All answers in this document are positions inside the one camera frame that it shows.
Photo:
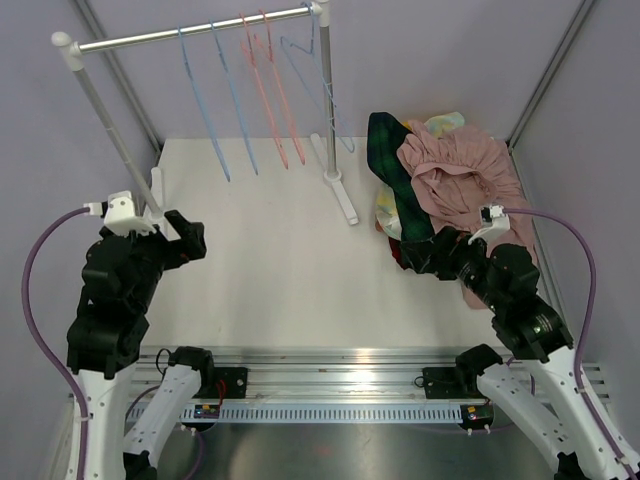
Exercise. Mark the pink hanger with plaid skirt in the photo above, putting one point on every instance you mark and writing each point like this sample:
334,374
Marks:
267,52

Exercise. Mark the dark green plaid skirt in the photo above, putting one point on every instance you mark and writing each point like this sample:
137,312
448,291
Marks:
385,136

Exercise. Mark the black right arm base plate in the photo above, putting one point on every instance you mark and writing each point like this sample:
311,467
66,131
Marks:
444,383

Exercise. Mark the red black plaid skirt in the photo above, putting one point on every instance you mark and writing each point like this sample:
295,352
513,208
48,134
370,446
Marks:
397,253

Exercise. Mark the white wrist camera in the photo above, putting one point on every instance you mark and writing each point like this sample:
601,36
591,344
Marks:
120,215
495,222

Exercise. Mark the blue hanger with pink skirt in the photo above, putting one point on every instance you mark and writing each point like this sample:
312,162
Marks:
203,109

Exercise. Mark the pink pleated skirt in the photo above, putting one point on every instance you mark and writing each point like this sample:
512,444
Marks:
455,174

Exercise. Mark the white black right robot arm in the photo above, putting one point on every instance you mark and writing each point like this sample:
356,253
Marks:
572,429

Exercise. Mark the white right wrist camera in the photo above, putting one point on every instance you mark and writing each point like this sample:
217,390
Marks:
495,222

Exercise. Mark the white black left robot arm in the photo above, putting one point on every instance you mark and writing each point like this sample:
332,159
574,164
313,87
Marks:
102,357

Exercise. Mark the blue wire hanger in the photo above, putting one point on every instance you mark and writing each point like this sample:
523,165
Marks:
320,85

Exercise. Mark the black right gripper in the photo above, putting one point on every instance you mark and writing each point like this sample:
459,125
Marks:
455,244

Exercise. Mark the white slotted cable duct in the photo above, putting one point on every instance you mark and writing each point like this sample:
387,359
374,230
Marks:
327,413

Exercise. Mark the aluminium mounting rail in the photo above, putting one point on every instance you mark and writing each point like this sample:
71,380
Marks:
334,375

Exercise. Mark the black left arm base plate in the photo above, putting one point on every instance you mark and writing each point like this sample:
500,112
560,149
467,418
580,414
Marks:
230,383

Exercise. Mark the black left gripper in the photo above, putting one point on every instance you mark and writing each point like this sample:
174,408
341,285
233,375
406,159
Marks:
191,244

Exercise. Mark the silver white clothes rack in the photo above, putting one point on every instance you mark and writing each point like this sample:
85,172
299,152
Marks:
72,53

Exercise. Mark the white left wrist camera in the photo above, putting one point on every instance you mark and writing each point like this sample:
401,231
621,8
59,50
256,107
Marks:
120,215

